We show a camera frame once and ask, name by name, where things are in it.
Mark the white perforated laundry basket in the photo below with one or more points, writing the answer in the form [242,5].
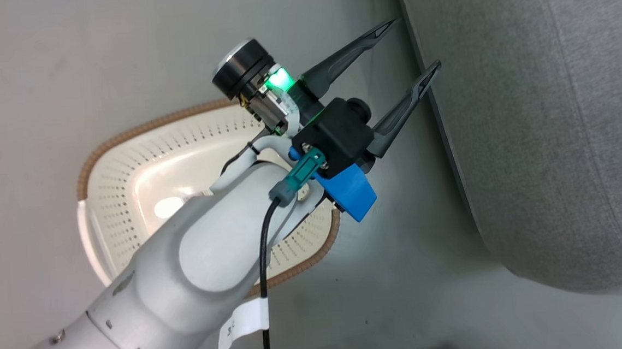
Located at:
[119,171]

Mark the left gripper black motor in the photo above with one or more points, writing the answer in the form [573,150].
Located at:
[243,69]

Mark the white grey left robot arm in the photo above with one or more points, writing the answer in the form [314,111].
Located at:
[202,259]

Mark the left wrist camera blue mount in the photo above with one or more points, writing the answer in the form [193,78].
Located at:
[335,134]

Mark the grey fabric sofa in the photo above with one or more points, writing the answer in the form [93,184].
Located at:
[548,125]

